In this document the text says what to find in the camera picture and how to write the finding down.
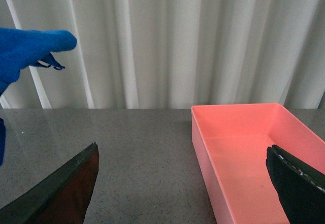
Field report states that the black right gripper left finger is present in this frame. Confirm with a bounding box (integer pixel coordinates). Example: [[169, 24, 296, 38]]
[[1, 143, 99, 223]]

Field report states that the white pleated curtain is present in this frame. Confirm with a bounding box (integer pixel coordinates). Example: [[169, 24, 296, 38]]
[[1, 0, 324, 109]]

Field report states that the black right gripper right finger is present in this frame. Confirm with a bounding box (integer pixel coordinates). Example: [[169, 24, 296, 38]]
[[266, 145, 324, 223]]

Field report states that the blue microfiber cloth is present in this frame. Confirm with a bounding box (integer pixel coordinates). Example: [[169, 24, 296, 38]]
[[0, 27, 78, 166]]

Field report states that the pink plastic bin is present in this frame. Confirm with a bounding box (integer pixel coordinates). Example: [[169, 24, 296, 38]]
[[191, 103, 324, 223]]

